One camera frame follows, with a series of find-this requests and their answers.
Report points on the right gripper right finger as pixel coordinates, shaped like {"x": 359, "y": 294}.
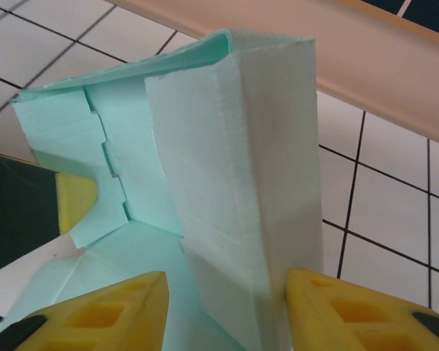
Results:
{"x": 351, "y": 321}

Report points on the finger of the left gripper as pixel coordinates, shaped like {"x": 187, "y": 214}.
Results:
{"x": 29, "y": 208}

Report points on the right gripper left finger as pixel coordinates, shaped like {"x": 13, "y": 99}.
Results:
{"x": 95, "y": 321}

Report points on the teal paper box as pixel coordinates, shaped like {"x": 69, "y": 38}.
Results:
{"x": 223, "y": 164}

